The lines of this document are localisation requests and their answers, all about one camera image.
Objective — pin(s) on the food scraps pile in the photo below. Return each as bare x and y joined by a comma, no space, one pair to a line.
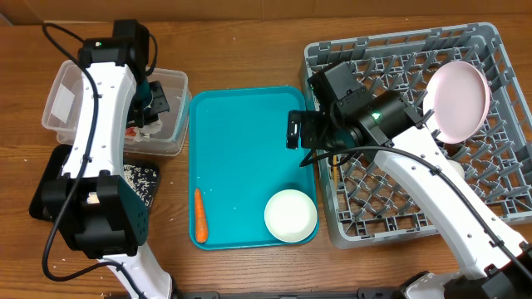
143,180

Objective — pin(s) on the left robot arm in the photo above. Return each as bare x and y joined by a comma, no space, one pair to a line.
91,205

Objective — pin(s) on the red snack wrapper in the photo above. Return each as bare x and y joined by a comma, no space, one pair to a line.
131,131

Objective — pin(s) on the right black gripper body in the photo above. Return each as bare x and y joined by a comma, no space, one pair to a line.
314,130

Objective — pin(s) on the grey dishwasher rack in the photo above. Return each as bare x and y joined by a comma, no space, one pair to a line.
369,207

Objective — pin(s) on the teal serving tray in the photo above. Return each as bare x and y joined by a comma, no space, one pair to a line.
238,159

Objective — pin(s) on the yellow chopstick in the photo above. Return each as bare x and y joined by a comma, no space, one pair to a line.
335,171

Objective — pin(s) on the black plastic tray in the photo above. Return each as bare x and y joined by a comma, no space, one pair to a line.
53,170

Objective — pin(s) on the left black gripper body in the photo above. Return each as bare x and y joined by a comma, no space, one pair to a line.
150,101

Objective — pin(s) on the white cup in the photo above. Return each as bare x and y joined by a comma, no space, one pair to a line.
457,167

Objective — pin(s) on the small white plate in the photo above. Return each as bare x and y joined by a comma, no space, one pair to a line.
291,216

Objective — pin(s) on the large pink plate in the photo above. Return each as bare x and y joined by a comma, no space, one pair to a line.
458,96

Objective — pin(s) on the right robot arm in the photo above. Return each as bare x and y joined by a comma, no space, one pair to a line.
402,140

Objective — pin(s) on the white napkin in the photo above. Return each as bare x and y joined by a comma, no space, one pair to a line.
151,129

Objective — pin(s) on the orange carrot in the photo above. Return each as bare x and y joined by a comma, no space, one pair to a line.
201,226

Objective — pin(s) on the clear plastic bin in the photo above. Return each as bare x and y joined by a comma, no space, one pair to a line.
63,107

